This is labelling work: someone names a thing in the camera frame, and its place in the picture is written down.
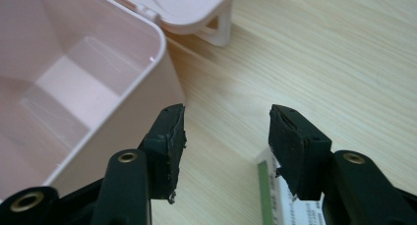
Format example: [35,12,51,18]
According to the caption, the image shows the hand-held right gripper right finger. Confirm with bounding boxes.
[268,103,333,201]

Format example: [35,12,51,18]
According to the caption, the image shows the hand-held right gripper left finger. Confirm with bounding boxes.
[139,103,188,205]

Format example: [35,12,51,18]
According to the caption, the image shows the green and white carton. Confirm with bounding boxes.
[255,147,328,225]

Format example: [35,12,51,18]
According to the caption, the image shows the pink plastic storage box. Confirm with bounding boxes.
[0,0,245,204]

